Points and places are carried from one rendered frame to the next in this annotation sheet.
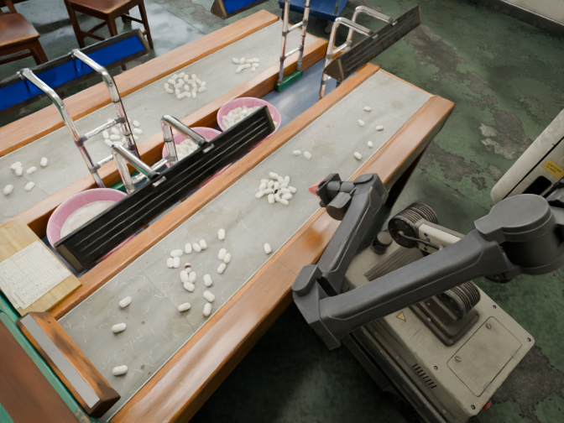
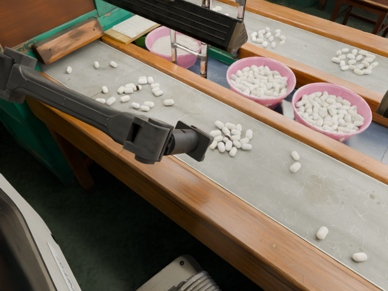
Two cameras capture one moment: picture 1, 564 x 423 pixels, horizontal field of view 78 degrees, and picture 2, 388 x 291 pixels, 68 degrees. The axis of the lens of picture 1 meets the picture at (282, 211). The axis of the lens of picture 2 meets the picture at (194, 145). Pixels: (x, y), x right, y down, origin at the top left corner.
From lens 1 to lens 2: 1.00 m
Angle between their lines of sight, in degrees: 54
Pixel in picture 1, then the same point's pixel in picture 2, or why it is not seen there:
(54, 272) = (134, 32)
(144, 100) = (316, 43)
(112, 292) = (123, 59)
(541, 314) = not seen: outside the picture
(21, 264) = (140, 22)
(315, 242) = (158, 169)
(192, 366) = not seen: hidden behind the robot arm
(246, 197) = (215, 116)
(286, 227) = not seen: hidden behind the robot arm
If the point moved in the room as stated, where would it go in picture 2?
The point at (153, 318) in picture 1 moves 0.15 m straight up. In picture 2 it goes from (100, 78) to (90, 44)
